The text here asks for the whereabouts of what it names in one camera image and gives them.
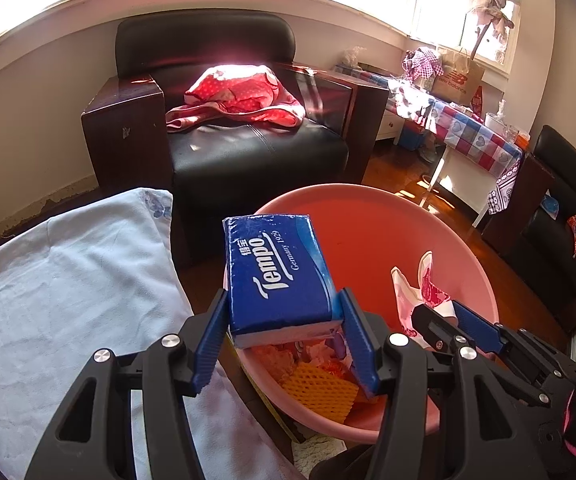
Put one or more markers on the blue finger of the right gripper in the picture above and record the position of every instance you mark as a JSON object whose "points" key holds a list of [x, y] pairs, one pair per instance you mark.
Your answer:
{"points": [[472, 319], [435, 334]]}

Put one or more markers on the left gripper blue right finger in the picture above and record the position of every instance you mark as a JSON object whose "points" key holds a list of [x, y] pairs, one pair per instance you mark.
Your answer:
{"points": [[365, 334]]}

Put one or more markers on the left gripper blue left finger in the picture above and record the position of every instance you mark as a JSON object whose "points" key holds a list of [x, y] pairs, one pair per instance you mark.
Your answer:
{"points": [[205, 335]]}

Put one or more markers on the yellow foam fruit net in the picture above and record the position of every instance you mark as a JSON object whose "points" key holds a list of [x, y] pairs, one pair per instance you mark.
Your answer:
{"points": [[321, 392]]}

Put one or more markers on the pink printed paper cup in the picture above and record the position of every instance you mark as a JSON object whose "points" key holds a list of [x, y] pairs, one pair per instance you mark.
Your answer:
{"points": [[409, 297]]}

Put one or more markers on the blue Tempo tissue pack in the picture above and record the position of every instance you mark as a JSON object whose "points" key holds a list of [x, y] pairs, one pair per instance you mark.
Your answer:
{"points": [[279, 284]]}

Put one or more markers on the purple cloth bundle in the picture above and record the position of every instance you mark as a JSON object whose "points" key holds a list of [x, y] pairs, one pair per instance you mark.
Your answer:
{"points": [[339, 347]]}

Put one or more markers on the white foam fruit net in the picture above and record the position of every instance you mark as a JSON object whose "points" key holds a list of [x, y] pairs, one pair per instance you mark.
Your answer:
{"points": [[281, 360]]}

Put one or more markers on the pink plastic trash bin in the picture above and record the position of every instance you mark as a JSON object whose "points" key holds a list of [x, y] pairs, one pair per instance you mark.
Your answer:
{"points": [[364, 232]]}

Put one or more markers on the light blue floral tablecloth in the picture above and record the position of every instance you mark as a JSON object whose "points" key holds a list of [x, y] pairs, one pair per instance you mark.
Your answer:
{"points": [[99, 276]]}

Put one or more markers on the checkered cloth side table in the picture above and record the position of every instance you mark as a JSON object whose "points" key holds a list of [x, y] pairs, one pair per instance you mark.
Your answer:
{"points": [[461, 133]]}

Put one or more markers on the black leather armchair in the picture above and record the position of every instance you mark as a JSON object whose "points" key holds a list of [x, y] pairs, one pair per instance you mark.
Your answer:
{"points": [[146, 128]]}

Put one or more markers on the brown paper shopping bag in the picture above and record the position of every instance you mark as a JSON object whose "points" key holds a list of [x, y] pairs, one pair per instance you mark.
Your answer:
{"points": [[461, 78]]}

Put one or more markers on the red polka dot garment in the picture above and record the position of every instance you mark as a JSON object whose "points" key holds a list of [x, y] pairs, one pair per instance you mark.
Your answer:
{"points": [[242, 93]]}

